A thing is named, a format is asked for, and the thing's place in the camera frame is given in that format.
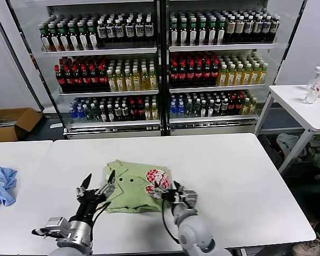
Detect pile of grey-green clothes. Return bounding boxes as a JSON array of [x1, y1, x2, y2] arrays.
[[276, 132, 320, 171]]

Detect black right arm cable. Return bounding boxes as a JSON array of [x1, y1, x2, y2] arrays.
[[161, 199, 181, 243]]

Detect crumpled light blue cloth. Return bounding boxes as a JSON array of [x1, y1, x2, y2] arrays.
[[0, 166, 18, 208]]

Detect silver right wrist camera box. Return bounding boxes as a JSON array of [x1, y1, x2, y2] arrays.
[[185, 189, 199, 209]]

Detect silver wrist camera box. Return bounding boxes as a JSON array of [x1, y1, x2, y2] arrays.
[[45, 217, 70, 237], [185, 189, 199, 209]]

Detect white side table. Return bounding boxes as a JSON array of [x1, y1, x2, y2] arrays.
[[254, 84, 320, 175]]

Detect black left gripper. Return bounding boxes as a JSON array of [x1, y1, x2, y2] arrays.
[[76, 170, 117, 214]]

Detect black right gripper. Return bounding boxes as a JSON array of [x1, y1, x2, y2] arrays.
[[149, 180, 187, 205]]

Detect clear bottle white cap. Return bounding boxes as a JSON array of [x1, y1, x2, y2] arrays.
[[306, 66, 320, 90]]

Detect clear bottle red label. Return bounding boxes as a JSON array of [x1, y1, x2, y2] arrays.
[[303, 72, 320, 105]]

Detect open brown cardboard box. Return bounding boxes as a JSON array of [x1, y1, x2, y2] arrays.
[[0, 108, 43, 143]]

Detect white sneaker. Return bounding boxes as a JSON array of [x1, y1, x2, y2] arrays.
[[292, 238, 320, 256]]

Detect beverage cooler with blue bottles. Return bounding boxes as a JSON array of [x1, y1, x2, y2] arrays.
[[7, 0, 162, 140]]

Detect beverage cooler with beige-label bottles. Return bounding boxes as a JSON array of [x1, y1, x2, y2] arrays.
[[159, 0, 307, 137]]

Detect light green polo shirt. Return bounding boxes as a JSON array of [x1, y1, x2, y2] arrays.
[[104, 159, 174, 214]]

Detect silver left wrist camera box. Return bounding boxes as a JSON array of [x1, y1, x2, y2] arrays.
[[45, 217, 70, 237]]

